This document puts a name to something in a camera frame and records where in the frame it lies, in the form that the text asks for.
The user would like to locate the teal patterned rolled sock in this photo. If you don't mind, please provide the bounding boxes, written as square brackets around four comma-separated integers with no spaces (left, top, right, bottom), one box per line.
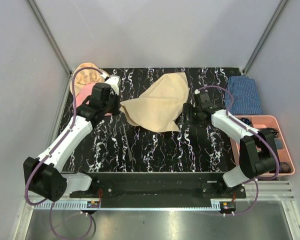
[262,127,280,138]

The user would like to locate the blue checkered folded cloth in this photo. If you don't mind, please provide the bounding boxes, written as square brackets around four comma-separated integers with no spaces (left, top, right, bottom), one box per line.
[226,75,263,116]

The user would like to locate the aluminium frame post left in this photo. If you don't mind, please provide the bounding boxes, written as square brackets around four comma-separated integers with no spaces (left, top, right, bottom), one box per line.
[27,0,73,76]

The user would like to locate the grey blue rolled sock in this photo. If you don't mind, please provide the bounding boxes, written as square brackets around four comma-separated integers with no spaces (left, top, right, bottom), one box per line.
[274,138,285,150]

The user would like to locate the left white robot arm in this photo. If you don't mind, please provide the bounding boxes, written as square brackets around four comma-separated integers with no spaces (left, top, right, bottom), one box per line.
[23,76,120,202]

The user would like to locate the beige cloth napkin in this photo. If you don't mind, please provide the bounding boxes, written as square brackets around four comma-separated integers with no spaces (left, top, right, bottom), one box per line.
[120,72,189,133]

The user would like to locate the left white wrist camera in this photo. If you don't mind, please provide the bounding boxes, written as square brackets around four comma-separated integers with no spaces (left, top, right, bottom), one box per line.
[101,73,121,95]

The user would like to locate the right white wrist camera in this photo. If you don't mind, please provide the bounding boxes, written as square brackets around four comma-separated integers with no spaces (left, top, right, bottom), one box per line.
[194,89,206,95]

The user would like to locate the pink divided organizer tray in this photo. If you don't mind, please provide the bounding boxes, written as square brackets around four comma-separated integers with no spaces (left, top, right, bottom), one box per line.
[236,115,295,178]

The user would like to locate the beige bucket hat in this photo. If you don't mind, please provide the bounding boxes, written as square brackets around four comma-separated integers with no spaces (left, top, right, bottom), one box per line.
[74,62,109,96]

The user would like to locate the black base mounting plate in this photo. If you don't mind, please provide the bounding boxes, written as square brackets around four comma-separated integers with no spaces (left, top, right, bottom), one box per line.
[70,172,247,200]

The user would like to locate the dark patterned rolled sock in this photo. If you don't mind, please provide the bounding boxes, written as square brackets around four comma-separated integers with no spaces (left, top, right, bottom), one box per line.
[278,162,292,174]

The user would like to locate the aluminium frame post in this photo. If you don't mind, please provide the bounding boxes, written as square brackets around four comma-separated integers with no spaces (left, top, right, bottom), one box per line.
[242,0,290,75]
[27,0,73,76]

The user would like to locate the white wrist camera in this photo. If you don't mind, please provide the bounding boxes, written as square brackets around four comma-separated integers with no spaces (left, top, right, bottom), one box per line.
[194,89,206,95]
[101,73,121,95]

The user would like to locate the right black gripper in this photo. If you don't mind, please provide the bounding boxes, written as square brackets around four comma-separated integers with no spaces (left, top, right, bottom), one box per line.
[179,103,208,129]

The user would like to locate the slotted aluminium rail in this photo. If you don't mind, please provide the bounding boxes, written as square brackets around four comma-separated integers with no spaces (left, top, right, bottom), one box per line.
[34,181,295,214]

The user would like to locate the pink baseball cap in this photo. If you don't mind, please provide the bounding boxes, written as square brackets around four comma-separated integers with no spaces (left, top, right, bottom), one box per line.
[76,83,112,118]

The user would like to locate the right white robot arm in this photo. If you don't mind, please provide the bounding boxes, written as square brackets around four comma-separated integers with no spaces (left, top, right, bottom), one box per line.
[182,91,280,199]

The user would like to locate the aluminium frame post right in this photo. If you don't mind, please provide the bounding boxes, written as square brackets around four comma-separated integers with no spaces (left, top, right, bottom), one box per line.
[242,0,290,75]

